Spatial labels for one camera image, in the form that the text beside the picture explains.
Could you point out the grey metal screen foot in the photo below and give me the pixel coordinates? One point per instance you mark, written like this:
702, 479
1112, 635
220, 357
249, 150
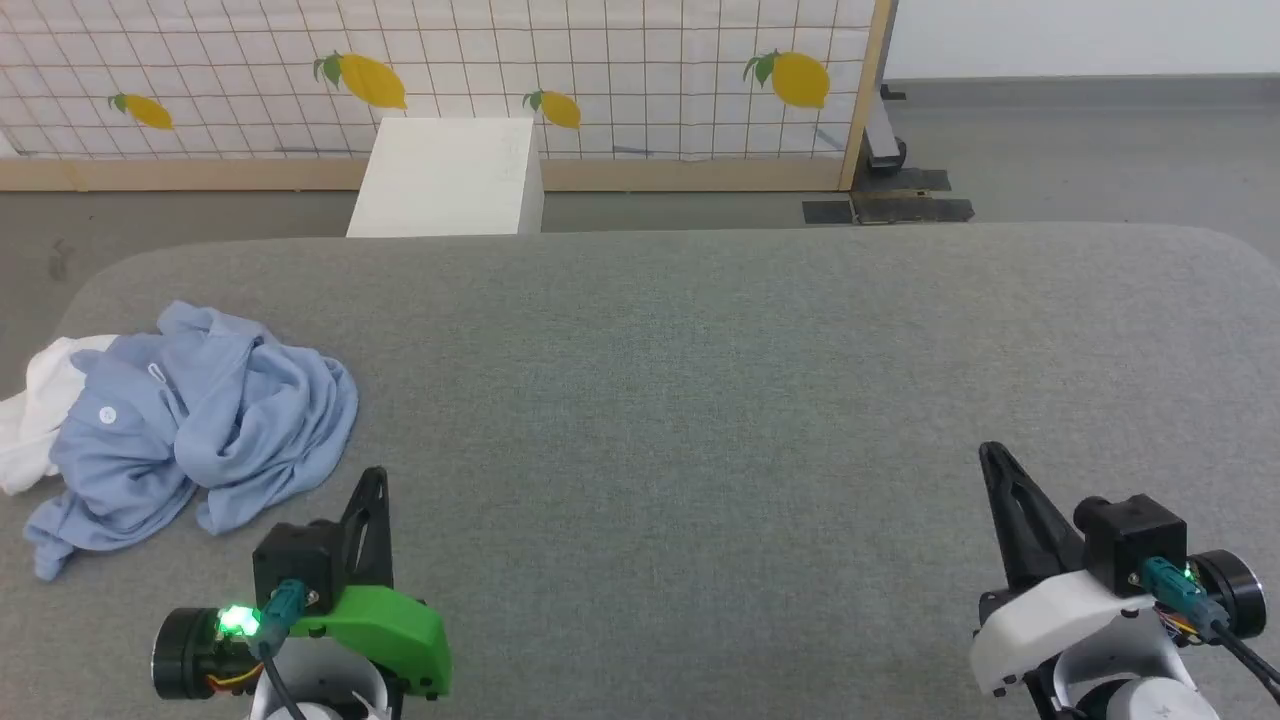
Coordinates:
883, 135

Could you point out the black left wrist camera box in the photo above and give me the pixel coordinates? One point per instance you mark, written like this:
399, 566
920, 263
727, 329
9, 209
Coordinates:
295, 560

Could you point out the large black floor plate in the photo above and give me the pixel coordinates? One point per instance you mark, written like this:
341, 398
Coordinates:
910, 198

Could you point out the black wrist motor cylinder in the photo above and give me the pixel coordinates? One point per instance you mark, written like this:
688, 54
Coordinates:
185, 655
1232, 592

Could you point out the black right wrist motor cylinder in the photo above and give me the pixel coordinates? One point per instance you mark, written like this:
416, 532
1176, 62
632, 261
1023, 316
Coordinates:
1232, 592

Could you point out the light blue and white shirt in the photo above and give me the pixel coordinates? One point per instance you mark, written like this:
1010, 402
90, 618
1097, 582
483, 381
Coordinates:
220, 420

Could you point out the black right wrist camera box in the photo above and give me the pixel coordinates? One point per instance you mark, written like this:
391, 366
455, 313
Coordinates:
1135, 535

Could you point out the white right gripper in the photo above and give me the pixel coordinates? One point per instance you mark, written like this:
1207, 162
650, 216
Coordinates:
1050, 610

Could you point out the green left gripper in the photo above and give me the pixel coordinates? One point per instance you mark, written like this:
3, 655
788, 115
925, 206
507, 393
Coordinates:
390, 625

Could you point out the white box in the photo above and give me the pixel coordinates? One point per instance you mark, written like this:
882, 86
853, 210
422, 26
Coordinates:
450, 180

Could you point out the black left wrist motor cylinder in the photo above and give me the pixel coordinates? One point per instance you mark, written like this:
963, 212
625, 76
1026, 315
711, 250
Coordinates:
185, 655

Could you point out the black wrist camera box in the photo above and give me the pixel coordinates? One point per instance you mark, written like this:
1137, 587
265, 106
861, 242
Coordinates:
1135, 535
295, 560

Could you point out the small black floor plate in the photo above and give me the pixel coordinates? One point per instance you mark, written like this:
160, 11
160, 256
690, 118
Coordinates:
827, 212

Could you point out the lemon print partition screen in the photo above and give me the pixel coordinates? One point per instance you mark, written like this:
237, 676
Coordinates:
620, 90

